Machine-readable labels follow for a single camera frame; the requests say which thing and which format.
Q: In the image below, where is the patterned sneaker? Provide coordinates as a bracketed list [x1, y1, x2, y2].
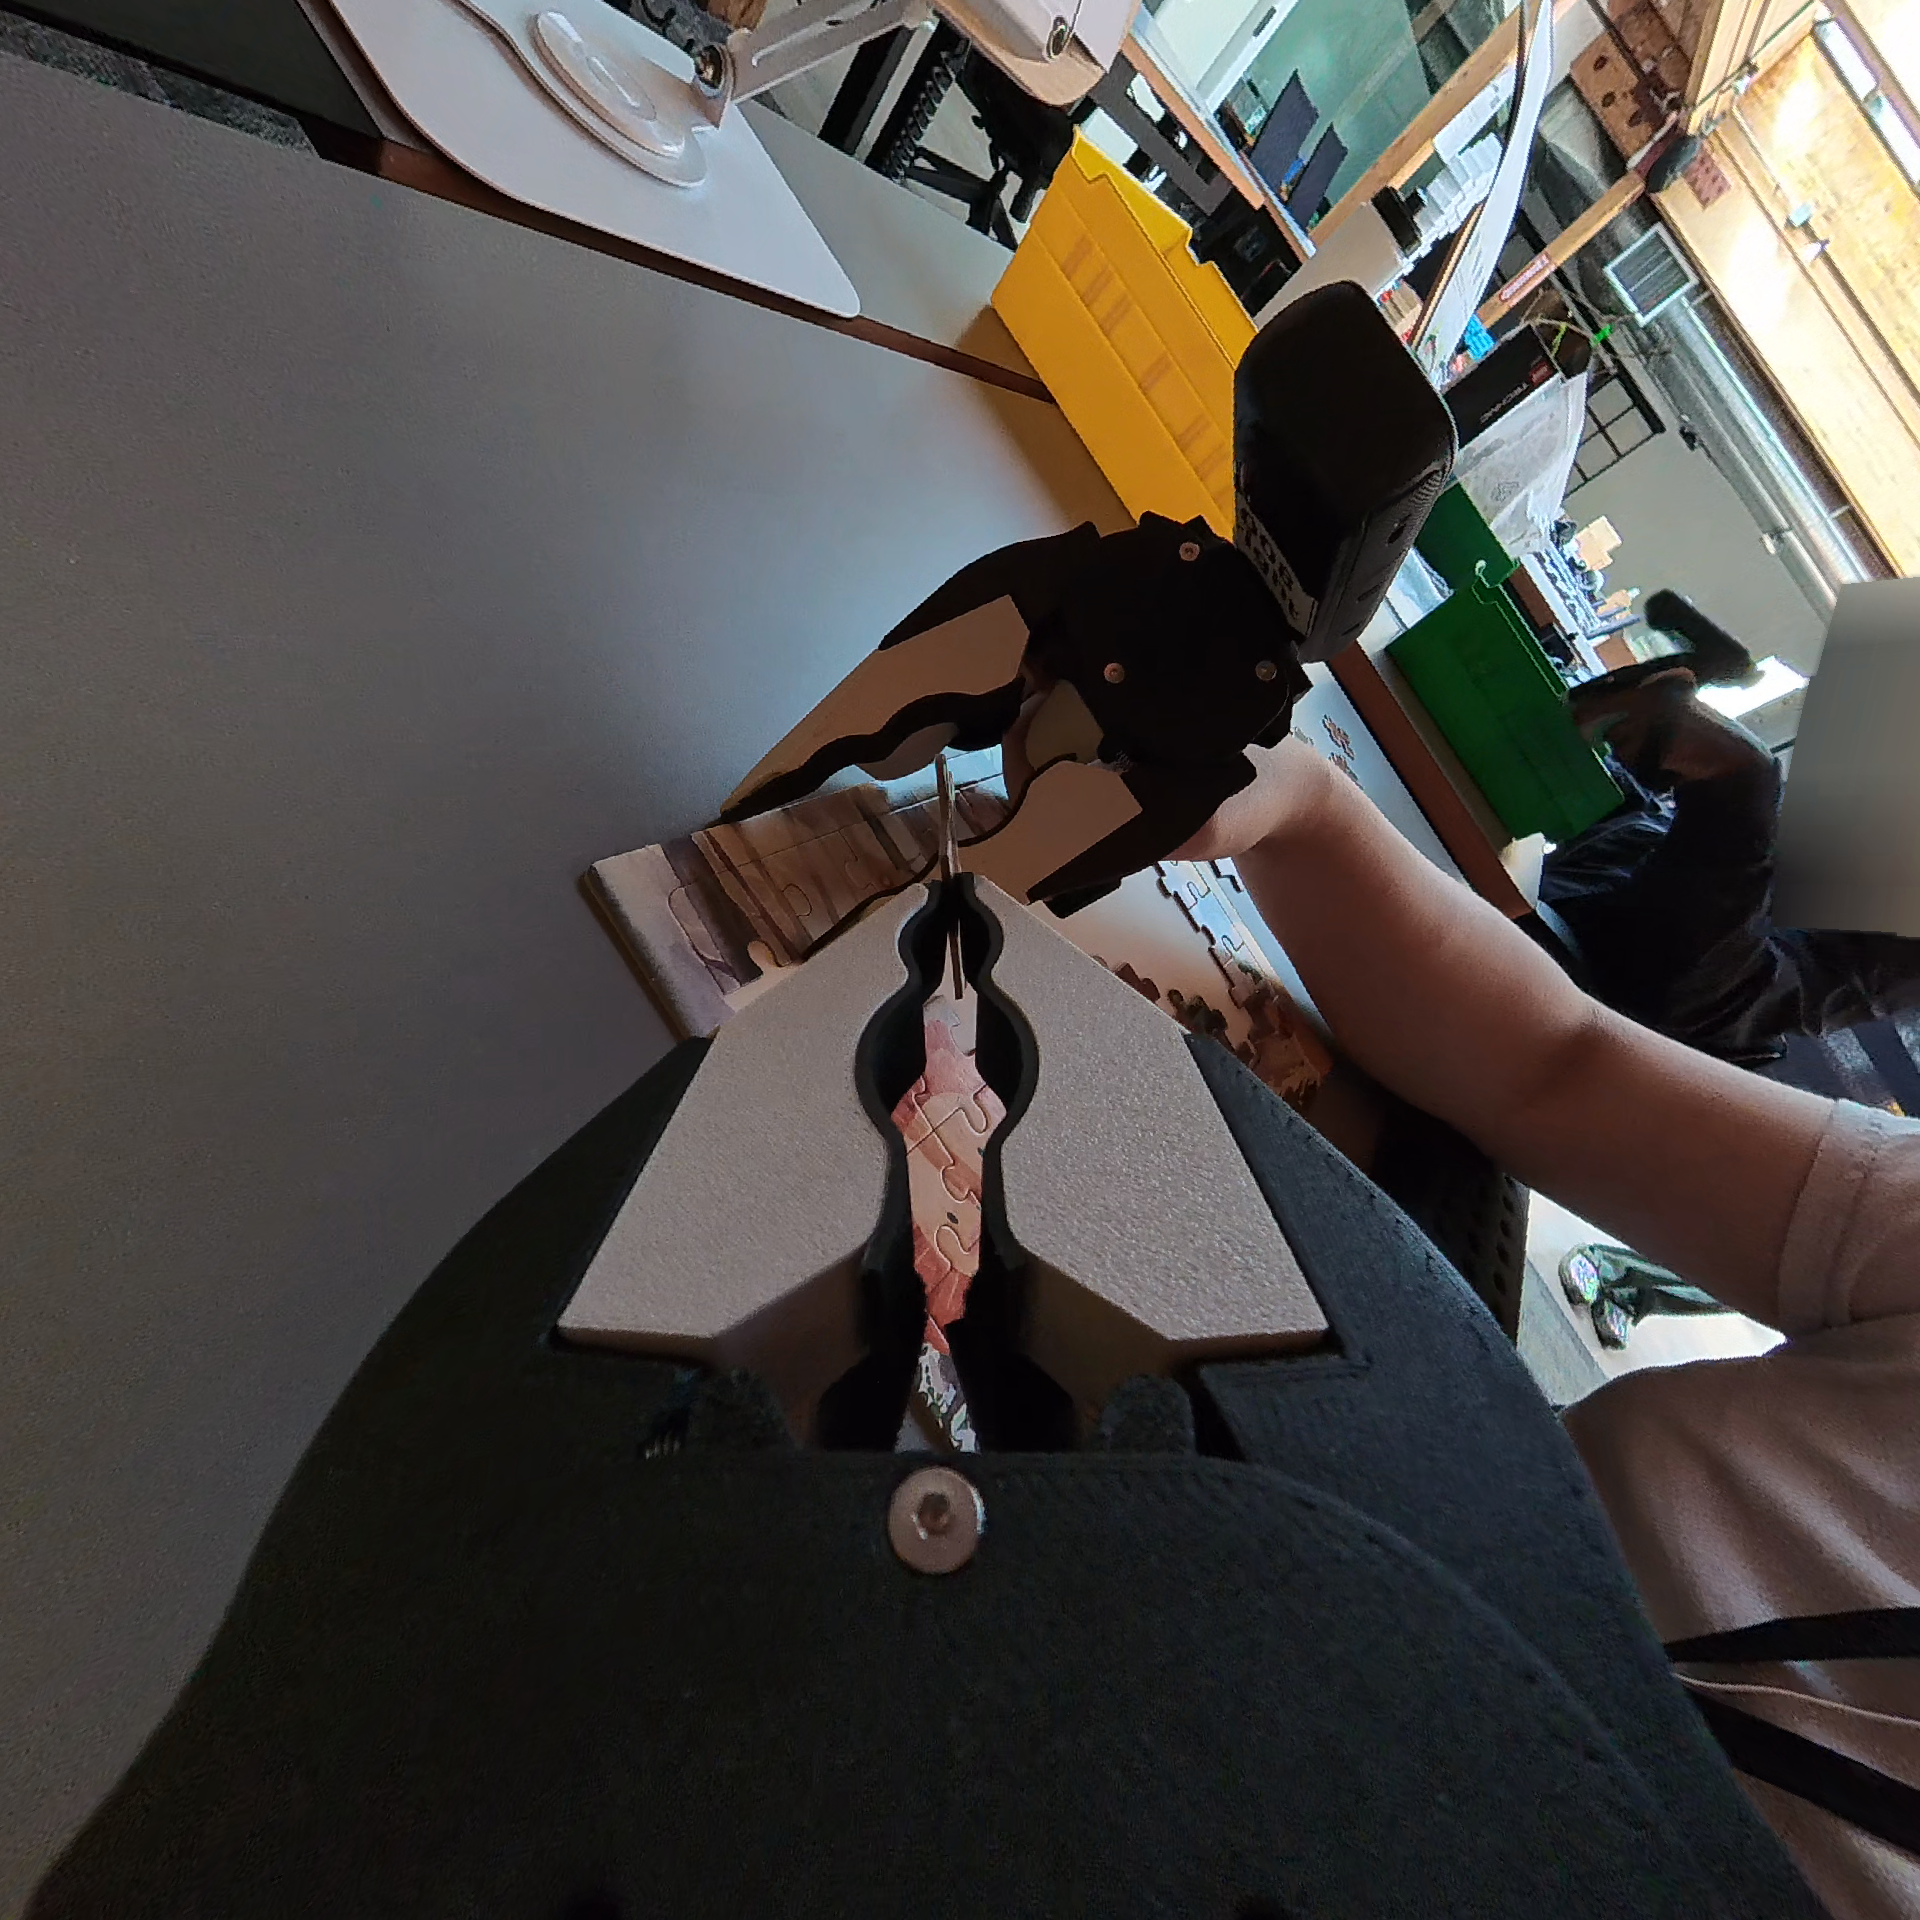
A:
[1558, 1242, 1748, 1354]

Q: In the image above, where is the black harness strap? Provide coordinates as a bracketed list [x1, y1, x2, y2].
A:
[1702, 1687, 1920, 1845]
[1664, 1607, 1920, 1667]

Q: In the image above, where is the wooden board with white sheet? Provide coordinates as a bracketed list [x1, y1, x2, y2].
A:
[1410, 0, 1560, 384]

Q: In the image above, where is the small green plastic bin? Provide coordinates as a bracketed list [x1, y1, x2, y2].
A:
[1410, 487, 1519, 595]

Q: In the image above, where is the clear plastic bag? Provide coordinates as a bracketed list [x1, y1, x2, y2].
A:
[1458, 374, 1592, 560]

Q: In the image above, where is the black cardboard box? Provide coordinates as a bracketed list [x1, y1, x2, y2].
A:
[1447, 322, 1592, 453]

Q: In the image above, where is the brown-backed jigsaw piece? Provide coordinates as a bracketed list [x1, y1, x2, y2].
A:
[935, 754, 971, 996]

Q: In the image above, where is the partly assembled jigsaw puzzle board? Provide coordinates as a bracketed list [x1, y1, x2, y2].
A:
[582, 780, 1336, 1454]

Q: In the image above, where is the yellow plastic bin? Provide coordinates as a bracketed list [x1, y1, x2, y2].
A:
[990, 128, 1263, 530]

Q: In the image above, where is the large green plastic bin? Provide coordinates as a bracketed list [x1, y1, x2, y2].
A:
[1388, 576, 1629, 842]

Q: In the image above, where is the person's white shirt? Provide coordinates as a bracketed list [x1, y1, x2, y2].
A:
[1558, 1095, 1920, 1920]

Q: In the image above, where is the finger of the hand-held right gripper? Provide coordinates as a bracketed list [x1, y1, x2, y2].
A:
[720, 596, 1040, 818]
[994, 687, 1144, 912]

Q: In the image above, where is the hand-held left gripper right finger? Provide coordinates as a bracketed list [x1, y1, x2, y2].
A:
[938, 872, 1328, 1450]

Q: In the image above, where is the person's right hand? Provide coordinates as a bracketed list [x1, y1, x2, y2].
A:
[1167, 739, 1359, 876]

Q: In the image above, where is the black mesh chair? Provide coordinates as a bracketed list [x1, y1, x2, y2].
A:
[1318, 1050, 1532, 1338]

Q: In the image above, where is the white water bottle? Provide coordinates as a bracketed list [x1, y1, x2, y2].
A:
[938, 0, 1144, 109]

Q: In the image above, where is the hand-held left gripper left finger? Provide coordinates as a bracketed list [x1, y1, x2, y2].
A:
[557, 885, 963, 1450]

